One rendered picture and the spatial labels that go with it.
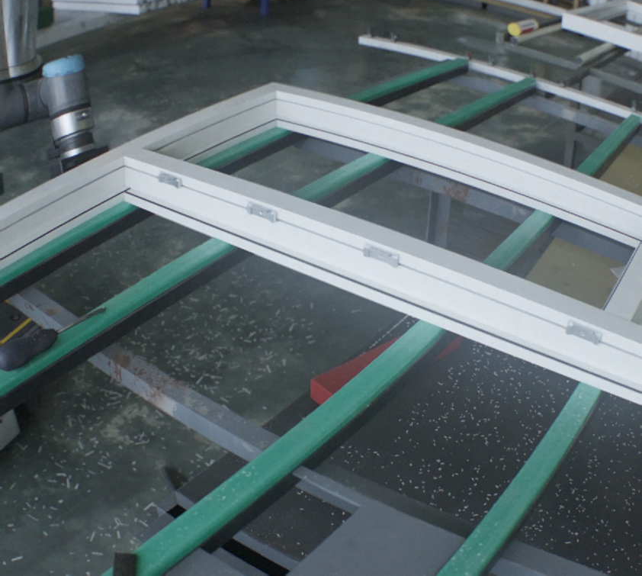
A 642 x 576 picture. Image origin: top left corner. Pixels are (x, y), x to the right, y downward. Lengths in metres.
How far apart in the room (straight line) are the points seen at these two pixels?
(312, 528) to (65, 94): 0.89
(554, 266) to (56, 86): 1.08
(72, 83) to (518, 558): 1.14
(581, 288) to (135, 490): 1.17
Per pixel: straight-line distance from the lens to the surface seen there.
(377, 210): 3.25
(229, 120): 1.53
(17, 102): 1.57
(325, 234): 1.10
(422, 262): 1.03
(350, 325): 2.56
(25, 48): 1.84
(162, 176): 1.26
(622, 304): 1.02
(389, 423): 1.30
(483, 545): 0.75
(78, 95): 1.49
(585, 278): 1.68
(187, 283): 1.14
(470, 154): 1.43
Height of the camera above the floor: 1.44
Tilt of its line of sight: 31 degrees down
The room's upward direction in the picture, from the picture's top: 3 degrees clockwise
